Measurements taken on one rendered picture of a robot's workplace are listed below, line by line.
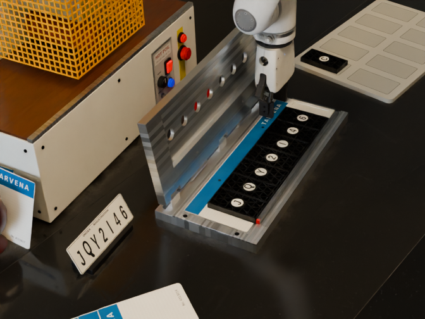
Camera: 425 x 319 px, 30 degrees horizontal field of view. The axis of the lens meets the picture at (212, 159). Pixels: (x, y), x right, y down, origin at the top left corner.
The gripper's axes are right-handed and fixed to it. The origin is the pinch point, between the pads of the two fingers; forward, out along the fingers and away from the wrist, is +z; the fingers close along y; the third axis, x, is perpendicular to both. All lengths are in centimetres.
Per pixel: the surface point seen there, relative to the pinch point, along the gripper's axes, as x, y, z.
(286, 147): -8.6, -12.0, 1.0
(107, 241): 9.1, -48.9, 2.2
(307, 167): -14.3, -14.9, 1.9
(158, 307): -11, -64, -6
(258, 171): -6.8, -21.3, 0.9
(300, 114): -6.5, -0.8, 1.0
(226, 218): -6.8, -34.4, 2.1
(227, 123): 3.5, -13.7, -2.2
